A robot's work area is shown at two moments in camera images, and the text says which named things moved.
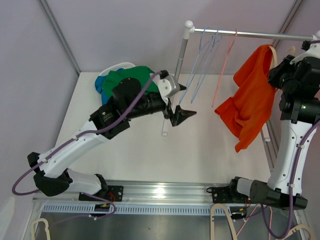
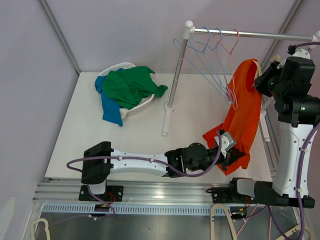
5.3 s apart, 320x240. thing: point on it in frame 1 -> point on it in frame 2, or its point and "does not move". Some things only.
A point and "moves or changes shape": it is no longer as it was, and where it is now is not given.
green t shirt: (142, 74) does not move
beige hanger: (298, 227) does not move
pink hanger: (230, 44) -> (234, 104)
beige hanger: (46, 227) does not move
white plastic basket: (123, 65) does not move
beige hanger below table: (212, 221) does not move
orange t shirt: (250, 107) moves or changes shape
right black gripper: (275, 73) -> (260, 82)
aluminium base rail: (141, 197) does not move
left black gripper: (180, 115) -> (232, 156)
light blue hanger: (215, 43) -> (227, 88)
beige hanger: (274, 57) moves or changes shape
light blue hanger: (195, 62) -> (211, 60)
